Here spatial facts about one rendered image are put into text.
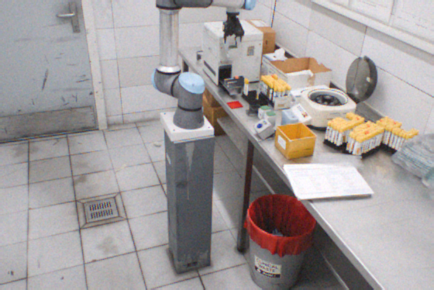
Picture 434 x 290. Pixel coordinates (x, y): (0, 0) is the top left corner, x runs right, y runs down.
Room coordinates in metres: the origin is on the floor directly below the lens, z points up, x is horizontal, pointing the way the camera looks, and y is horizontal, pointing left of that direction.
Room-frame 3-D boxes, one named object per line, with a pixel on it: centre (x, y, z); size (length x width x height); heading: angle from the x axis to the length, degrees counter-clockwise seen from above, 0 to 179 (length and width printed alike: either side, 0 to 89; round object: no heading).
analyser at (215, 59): (2.46, -0.06, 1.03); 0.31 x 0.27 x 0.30; 22
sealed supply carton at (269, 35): (2.94, -0.21, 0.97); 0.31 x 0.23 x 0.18; 15
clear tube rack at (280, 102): (2.12, -0.30, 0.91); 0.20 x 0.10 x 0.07; 22
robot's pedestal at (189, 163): (1.77, 0.15, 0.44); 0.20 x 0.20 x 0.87; 22
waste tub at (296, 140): (1.62, -0.34, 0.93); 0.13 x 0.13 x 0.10; 21
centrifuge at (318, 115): (1.93, -0.52, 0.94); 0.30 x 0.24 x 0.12; 103
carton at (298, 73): (2.29, -0.44, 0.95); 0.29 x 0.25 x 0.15; 112
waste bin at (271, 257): (1.69, -0.34, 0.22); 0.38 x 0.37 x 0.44; 22
